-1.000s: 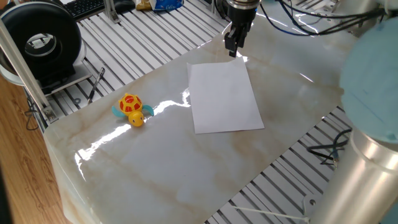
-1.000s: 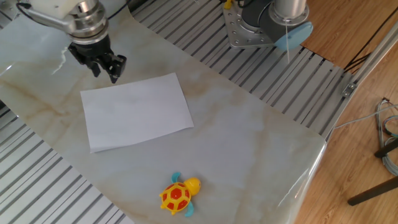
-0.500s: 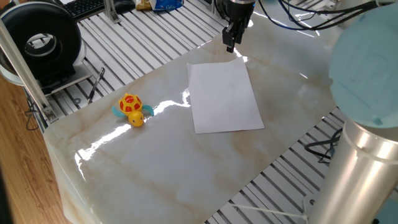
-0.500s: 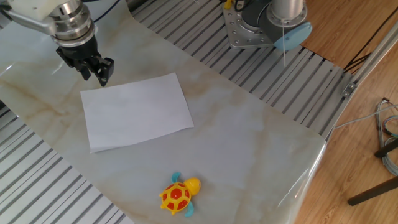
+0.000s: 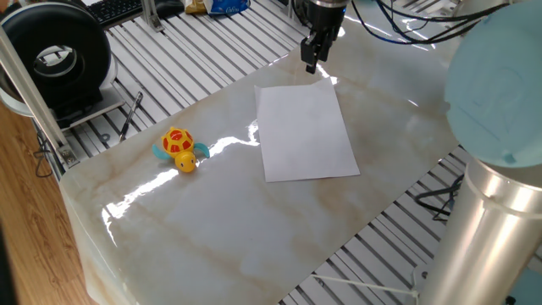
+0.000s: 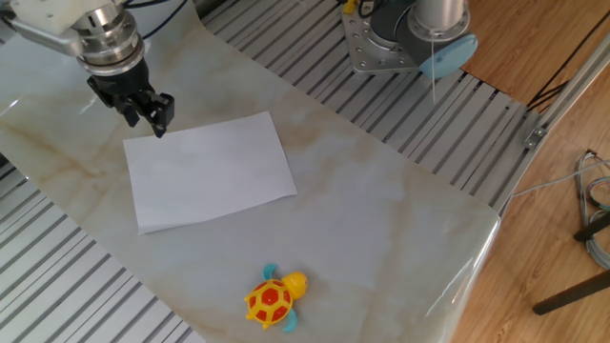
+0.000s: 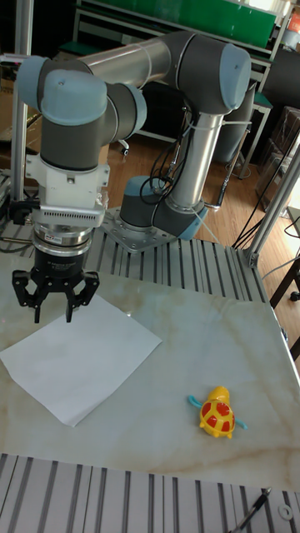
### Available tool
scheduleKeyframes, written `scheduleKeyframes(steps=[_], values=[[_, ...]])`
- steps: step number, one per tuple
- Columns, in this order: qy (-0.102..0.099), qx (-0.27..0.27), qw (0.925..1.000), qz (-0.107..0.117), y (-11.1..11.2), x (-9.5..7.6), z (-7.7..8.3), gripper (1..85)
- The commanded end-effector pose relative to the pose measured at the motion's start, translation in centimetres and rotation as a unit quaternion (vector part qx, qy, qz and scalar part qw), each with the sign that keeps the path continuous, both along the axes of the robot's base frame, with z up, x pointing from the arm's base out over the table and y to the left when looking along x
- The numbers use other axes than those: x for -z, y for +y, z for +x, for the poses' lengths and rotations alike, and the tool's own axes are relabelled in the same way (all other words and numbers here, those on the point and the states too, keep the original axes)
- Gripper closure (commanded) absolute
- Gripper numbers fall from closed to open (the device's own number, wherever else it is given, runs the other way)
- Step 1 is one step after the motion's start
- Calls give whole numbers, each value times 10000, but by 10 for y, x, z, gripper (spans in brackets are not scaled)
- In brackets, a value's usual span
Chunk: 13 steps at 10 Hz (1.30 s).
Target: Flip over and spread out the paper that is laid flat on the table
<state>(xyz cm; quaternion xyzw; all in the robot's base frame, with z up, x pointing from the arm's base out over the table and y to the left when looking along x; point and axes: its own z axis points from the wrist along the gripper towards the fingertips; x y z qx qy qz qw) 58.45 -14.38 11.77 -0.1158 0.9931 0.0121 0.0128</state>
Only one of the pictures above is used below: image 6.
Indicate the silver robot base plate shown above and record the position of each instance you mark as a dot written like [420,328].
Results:
[362,50]

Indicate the metal corner bracket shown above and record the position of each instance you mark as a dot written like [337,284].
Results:
[534,137]

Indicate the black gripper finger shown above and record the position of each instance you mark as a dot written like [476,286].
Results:
[129,113]
[162,114]

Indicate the dark wooden chair leg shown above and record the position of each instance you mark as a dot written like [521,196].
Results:
[572,293]
[593,227]

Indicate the white zip tie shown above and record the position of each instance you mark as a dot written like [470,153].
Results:
[433,66]

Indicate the yellow orange toy turtle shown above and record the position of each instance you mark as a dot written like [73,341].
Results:
[269,302]

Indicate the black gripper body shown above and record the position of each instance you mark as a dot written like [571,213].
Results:
[121,86]

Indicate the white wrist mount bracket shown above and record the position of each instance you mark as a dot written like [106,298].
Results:
[47,19]

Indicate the aluminium frame rail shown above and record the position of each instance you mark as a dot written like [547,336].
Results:
[572,86]

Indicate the marble pattern table mat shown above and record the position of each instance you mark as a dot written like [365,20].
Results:
[343,219]

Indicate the white paper sheet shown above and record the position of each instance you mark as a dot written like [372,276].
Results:
[205,176]

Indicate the yellow plastic connector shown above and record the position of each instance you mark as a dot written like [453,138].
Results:
[349,6]

